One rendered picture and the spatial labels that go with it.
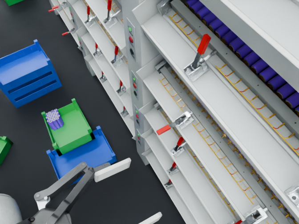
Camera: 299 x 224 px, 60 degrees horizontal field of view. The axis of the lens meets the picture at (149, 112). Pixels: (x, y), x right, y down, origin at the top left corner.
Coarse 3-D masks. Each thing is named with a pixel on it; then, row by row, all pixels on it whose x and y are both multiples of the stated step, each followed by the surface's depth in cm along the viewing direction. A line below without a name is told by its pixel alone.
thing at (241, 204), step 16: (160, 64) 72; (144, 80) 75; (160, 96) 72; (176, 96) 70; (192, 96) 68; (176, 112) 68; (192, 128) 66; (192, 144) 64; (208, 160) 62; (224, 160) 61; (224, 176) 59; (256, 176) 57; (224, 192) 58; (240, 192) 57; (272, 192) 55; (240, 208) 56
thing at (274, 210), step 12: (168, 72) 70; (180, 96) 67; (192, 108) 65; (204, 120) 63; (216, 132) 61; (228, 156) 58; (240, 168) 57; (240, 180) 57; (252, 180) 55; (264, 192) 54; (264, 204) 53; (276, 216) 52
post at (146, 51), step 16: (128, 0) 58; (128, 16) 63; (128, 48) 74; (144, 48) 65; (128, 64) 81; (144, 64) 70; (144, 96) 83; (144, 128) 102; (144, 144) 115; (144, 160) 134
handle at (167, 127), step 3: (177, 120) 65; (180, 120) 65; (171, 123) 65; (174, 123) 65; (177, 123) 65; (165, 126) 64; (168, 126) 64; (171, 126) 64; (159, 129) 64; (162, 129) 64; (165, 129) 64; (168, 129) 64; (159, 132) 63; (162, 132) 64
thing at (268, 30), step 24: (216, 0) 33; (240, 0) 31; (264, 0) 30; (288, 0) 29; (240, 24) 31; (264, 24) 29; (288, 24) 28; (264, 48) 30; (288, 48) 27; (288, 72) 29
